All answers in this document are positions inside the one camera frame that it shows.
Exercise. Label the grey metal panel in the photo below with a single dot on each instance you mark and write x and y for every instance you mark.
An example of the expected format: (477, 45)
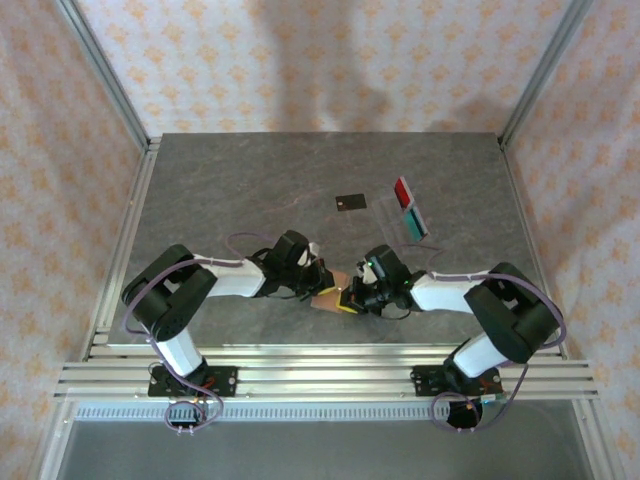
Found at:
(325, 450)

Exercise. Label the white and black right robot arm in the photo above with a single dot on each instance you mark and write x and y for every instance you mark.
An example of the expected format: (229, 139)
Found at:
(450, 295)

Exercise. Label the black card with red dot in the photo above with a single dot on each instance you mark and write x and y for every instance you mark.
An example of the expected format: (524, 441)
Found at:
(352, 202)

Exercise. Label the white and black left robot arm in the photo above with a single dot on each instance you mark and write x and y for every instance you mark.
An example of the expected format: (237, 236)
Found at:
(230, 280)

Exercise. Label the brown leather card holder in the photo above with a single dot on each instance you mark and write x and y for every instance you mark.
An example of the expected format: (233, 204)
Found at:
(327, 301)

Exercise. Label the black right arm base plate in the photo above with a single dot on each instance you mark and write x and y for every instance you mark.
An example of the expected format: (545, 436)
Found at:
(425, 381)

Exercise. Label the aluminium frame post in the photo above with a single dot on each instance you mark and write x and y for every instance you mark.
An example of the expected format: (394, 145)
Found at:
(107, 75)
(545, 70)

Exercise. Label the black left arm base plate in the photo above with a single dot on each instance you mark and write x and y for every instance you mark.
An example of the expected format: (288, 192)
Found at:
(225, 381)

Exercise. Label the teal card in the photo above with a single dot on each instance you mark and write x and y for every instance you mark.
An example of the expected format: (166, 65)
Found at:
(416, 223)

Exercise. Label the patterned backdrop cloth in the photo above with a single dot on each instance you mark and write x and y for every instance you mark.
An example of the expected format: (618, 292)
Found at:
(600, 150)
(40, 200)
(400, 65)

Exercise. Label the aluminium mounting rails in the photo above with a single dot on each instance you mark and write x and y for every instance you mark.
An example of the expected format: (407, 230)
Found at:
(325, 375)

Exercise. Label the aluminium table side rail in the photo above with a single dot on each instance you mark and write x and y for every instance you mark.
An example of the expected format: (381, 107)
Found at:
(125, 240)
(530, 235)

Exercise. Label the clear acrylic card stand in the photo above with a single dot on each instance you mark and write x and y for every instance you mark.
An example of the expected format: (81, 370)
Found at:
(387, 215)

